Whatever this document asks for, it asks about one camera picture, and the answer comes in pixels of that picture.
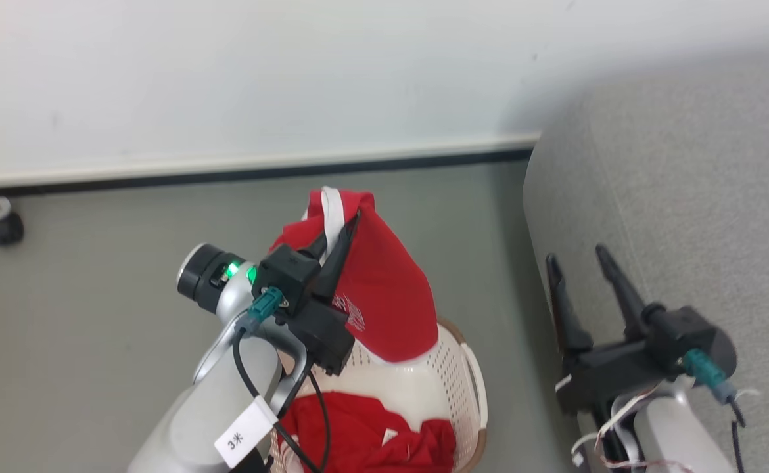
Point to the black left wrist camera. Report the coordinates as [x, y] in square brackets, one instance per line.
[289, 272]

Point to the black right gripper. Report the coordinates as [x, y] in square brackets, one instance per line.
[611, 371]

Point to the teal right camera connector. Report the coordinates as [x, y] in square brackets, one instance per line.
[706, 374]

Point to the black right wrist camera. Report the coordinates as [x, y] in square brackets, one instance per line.
[693, 332]

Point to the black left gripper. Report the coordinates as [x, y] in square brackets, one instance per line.
[322, 335]

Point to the cream perforated laundry basket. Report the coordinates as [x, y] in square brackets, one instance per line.
[417, 387]

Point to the plain red shirt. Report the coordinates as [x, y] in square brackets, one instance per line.
[351, 433]

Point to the white black wall baseboard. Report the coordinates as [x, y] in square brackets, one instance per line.
[227, 169]

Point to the teal left camera connector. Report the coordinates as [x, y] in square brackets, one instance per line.
[266, 305]

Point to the teal camera connector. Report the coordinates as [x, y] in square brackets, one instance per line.
[266, 305]
[706, 374]

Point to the grey fabric sofa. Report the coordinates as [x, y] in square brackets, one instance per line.
[687, 197]

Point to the red jersey with white trim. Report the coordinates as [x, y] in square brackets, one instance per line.
[384, 289]

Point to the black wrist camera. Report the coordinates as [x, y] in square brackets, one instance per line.
[289, 272]
[693, 332]

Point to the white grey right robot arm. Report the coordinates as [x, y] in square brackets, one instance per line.
[680, 440]

